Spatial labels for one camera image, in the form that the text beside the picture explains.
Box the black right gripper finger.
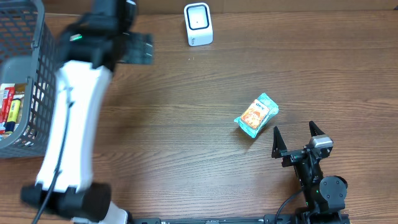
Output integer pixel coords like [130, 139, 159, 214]
[271, 126, 287, 159]
[309, 121, 325, 136]

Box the teal Kleenex tissue pack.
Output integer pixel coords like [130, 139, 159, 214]
[234, 93, 279, 138]

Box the red snack stick packet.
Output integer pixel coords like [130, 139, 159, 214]
[1, 83, 15, 134]

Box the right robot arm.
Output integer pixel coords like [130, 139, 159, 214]
[271, 121, 351, 224]

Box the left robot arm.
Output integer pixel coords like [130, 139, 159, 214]
[21, 0, 153, 224]

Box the white barcode scanner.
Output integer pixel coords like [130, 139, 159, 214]
[183, 2, 213, 47]

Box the grey plastic mesh basket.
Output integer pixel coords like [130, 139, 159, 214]
[1, 0, 59, 158]

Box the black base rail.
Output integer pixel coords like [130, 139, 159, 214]
[131, 214, 351, 224]

